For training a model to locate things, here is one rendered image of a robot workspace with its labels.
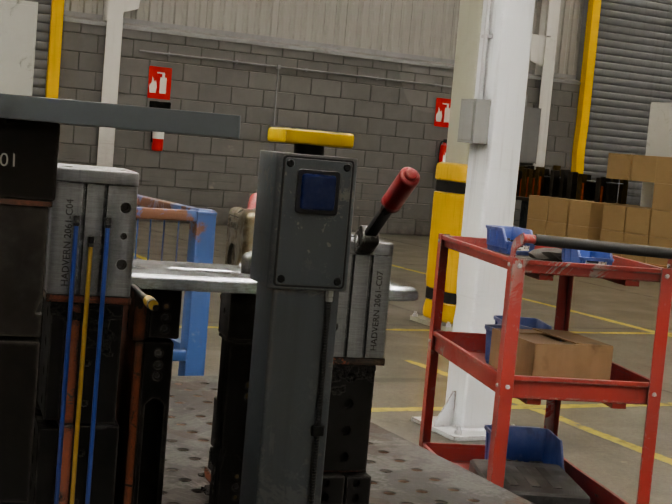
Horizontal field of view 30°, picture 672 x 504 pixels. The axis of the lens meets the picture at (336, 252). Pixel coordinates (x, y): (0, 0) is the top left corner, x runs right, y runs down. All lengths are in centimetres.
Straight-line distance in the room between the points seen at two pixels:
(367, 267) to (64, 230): 29
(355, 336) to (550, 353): 217
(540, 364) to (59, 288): 233
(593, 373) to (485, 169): 190
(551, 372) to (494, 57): 211
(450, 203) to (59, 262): 730
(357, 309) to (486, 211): 398
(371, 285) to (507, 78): 402
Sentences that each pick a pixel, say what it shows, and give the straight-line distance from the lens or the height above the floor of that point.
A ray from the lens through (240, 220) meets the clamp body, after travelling 156.
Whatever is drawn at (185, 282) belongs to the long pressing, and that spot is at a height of 100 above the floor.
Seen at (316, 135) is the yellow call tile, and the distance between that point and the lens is 103.
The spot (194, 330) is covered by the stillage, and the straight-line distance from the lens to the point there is 342.
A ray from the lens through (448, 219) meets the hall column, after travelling 840.
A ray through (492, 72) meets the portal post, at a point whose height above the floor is 150.
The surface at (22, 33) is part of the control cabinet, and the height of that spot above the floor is 176.
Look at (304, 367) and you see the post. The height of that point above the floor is 96.
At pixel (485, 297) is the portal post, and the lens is 524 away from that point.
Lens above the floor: 115
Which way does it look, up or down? 5 degrees down
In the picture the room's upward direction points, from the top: 5 degrees clockwise
